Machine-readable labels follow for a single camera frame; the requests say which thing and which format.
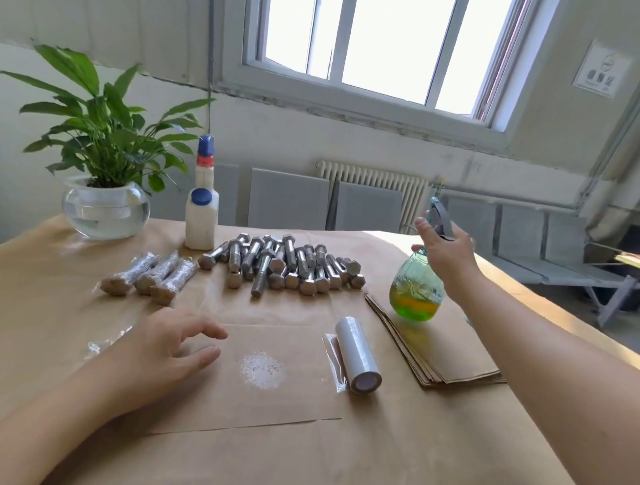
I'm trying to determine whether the person's left hand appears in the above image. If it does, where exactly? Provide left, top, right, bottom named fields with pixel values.
left=98, top=308, right=229, bottom=418

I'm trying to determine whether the person's right hand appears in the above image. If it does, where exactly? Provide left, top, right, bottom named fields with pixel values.
left=411, top=216, right=484, bottom=303

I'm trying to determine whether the green spray bottle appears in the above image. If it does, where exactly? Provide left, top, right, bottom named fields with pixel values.
left=389, top=197, right=456, bottom=323

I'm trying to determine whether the stack of brown paper sheets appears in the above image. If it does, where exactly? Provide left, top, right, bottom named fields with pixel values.
left=364, top=290, right=503, bottom=389

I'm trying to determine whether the white cling film roll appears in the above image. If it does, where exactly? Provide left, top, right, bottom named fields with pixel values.
left=335, top=316, right=383, bottom=394

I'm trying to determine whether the clear film sheet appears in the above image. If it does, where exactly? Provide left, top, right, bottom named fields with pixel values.
left=80, top=322, right=349, bottom=393

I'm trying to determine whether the pile of steel bolts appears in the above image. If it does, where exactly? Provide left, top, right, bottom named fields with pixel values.
left=198, top=233, right=367, bottom=298

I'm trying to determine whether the person's left forearm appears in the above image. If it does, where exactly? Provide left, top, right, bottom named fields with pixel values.
left=0, top=374, right=131, bottom=485

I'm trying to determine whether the person's right forearm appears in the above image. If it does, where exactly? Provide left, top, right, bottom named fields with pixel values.
left=455, top=274, right=640, bottom=485

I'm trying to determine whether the grey chair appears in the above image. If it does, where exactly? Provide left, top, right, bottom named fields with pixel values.
left=150, top=163, right=241, bottom=226
left=333, top=182, right=406, bottom=233
left=445, top=197, right=501, bottom=263
left=497, top=205, right=549, bottom=266
left=545, top=212, right=640, bottom=329
left=247, top=168, right=331, bottom=231

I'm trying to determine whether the large brown paper table cover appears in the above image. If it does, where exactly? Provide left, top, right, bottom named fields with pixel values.
left=0, top=215, right=640, bottom=485

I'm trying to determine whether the white radiator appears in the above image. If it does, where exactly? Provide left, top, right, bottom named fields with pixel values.
left=317, top=160, right=431, bottom=233

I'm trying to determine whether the white glue bottle blue cap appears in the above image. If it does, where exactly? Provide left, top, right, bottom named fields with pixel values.
left=184, top=135, right=219, bottom=251

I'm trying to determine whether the round glass vase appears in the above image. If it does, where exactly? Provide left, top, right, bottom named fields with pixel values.
left=62, top=178, right=151, bottom=241

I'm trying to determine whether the white framed window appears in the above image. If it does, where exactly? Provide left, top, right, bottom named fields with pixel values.
left=215, top=0, right=566, bottom=153

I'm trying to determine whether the green leafy plant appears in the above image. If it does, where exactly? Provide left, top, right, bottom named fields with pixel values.
left=0, top=44, right=213, bottom=193

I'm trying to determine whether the white vertical blind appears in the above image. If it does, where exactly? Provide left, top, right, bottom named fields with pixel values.
left=0, top=0, right=219, bottom=86

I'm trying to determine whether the white wall pipe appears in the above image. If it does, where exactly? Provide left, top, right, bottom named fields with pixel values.
left=575, top=95, right=640, bottom=229

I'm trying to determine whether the small square wall sign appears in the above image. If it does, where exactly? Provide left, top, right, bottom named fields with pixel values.
left=572, top=40, right=634, bottom=98

